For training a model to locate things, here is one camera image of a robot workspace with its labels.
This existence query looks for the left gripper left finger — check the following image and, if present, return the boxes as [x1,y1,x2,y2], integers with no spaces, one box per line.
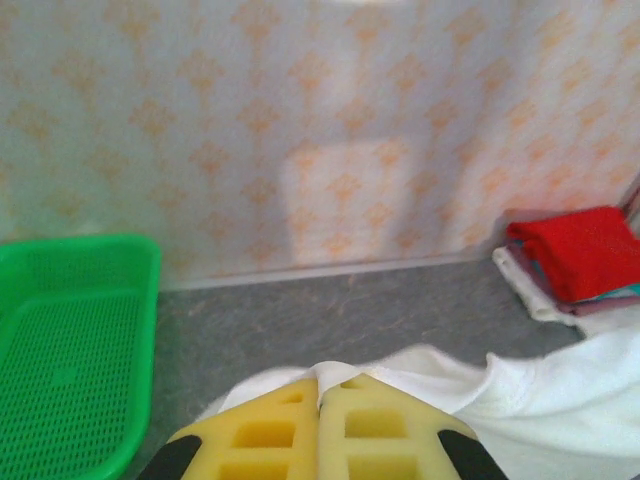
[139,377,321,480]

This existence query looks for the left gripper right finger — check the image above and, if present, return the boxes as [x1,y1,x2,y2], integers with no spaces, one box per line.
[315,373,504,480]

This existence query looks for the white t-shirt with red print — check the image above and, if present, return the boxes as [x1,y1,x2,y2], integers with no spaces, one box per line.
[197,324,640,480]

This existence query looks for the stack of folded clothes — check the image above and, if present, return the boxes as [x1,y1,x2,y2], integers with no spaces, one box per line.
[492,245,640,326]

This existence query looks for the mauve folded t-shirt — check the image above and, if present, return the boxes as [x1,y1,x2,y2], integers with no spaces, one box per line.
[507,244,640,317]

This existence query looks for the green plastic basket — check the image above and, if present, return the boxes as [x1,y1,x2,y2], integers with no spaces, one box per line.
[0,233,162,480]

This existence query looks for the red folded t-shirt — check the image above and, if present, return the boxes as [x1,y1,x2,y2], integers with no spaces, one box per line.
[505,205,640,304]

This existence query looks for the teal folded t-shirt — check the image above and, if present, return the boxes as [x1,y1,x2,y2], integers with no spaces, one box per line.
[519,239,640,304]

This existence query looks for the aluminium rear frame bar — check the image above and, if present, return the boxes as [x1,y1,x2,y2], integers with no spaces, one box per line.
[164,254,501,292]

